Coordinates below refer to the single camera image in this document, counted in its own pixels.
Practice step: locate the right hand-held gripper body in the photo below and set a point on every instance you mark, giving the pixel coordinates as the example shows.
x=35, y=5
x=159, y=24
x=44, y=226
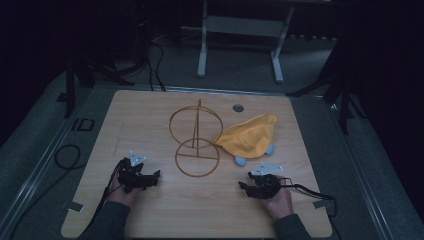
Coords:
x=266, y=186

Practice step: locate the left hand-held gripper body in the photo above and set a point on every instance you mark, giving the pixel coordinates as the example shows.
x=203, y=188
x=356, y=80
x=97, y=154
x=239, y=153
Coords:
x=129, y=175

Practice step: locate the person's right hand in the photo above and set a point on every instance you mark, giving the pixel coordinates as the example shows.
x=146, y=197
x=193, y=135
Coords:
x=280, y=203

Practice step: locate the person's left hand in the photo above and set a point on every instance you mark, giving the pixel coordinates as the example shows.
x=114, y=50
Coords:
x=122, y=196

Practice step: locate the light blue round piece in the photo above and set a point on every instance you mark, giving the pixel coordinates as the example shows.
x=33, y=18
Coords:
x=270, y=150
x=240, y=161

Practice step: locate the yellow cloth hat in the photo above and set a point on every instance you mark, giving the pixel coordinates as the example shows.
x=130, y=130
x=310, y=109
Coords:
x=248, y=136

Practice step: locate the grey tape piece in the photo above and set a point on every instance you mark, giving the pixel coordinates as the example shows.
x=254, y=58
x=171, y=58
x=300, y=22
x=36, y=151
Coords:
x=321, y=204
x=76, y=207

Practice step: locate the grey table grommet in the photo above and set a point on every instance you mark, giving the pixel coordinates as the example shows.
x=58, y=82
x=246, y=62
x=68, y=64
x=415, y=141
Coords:
x=238, y=108

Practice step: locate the black tripod stand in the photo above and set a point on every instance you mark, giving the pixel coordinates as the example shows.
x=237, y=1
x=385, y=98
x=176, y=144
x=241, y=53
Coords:
x=343, y=100
x=70, y=90

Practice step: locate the white metal stand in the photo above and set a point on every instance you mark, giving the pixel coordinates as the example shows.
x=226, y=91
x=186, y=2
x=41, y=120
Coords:
x=240, y=26

